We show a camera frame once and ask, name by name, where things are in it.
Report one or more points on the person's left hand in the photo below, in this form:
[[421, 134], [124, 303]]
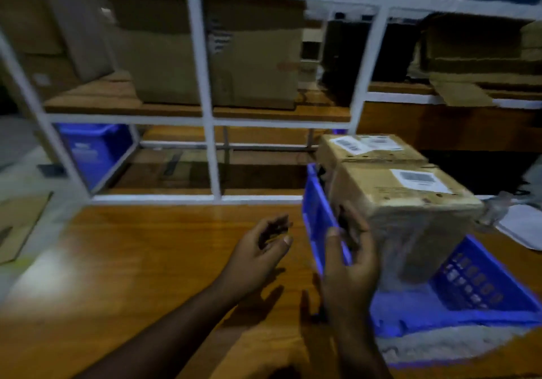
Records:
[[250, 260]]

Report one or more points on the person's right hand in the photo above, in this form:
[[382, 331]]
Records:
[[349, 273]]

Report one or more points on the person's right thumb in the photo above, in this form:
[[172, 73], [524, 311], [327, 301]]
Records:
[[334, 245]]

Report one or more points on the person's left thumb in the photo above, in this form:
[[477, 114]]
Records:
[[281, 247]]

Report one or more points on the large labelled cardboard parcel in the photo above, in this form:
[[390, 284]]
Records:
[[406, 213]]

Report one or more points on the person's left forearm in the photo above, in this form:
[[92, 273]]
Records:
[[169, 332]]

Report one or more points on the person's right forearm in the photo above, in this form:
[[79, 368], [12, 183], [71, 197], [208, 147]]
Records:
[[358, 345]]

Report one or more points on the small labelled cardboard parcel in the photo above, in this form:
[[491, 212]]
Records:
[[364, 150]]

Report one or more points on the blue plastic crate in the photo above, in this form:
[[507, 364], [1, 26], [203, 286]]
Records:
[[465, 298]]

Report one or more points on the white woven sack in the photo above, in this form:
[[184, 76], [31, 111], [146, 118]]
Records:
[[444, 345]]

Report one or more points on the clear plastic wrap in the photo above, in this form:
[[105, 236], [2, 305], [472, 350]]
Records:
[[493, 209]]

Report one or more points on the big brown cardboard box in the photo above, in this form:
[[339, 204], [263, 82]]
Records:
[[250, 61]]

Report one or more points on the black box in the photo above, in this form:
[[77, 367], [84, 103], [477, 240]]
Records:
[[351, 56]]

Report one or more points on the white paper sheet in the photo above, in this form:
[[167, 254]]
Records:
[[523, 226]]

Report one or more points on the white metal shelf rack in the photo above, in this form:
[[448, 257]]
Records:
[[203, 73]]

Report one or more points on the blue storage bin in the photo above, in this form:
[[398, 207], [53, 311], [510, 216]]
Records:
[[95, 150]]

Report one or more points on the open flap cardboard box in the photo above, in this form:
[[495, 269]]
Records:
[[474, 52]]

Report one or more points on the flat cardboard sheet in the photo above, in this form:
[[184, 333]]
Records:
[[19, 226]]

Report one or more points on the plain brown cardboard box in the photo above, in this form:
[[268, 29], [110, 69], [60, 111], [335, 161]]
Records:
[[55, 31]]

